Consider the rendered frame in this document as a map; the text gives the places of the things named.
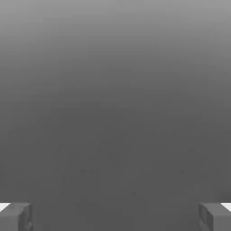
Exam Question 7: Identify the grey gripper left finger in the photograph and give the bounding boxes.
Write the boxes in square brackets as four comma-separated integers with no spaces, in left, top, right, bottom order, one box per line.
[0,202,34,231]

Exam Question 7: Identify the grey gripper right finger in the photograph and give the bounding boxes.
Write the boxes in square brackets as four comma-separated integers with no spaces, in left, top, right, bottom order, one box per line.
[198,202,231,231]

